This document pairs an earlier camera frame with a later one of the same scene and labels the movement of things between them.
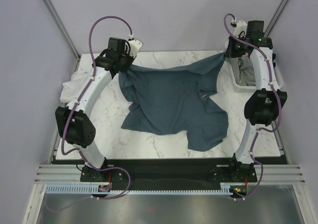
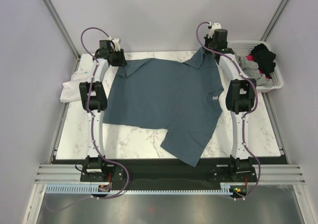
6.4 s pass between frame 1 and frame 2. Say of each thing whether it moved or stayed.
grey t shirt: stayed
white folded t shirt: stayed
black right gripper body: moved
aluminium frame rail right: stayed
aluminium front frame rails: stayed
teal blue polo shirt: moved
